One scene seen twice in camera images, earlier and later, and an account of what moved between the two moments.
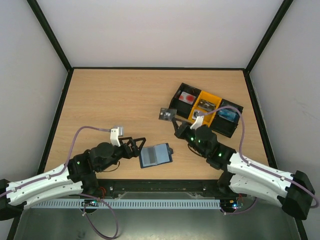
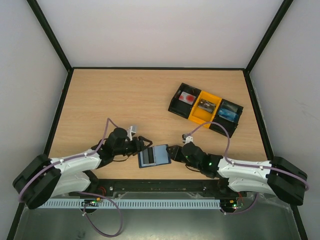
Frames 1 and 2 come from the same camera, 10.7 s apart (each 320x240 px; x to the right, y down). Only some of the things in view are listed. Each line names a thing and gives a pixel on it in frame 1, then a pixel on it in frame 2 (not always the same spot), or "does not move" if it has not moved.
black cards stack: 206,105 does not move
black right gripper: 180,129 -> 179,153
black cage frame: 245,70 does not move
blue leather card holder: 153,155 does not move
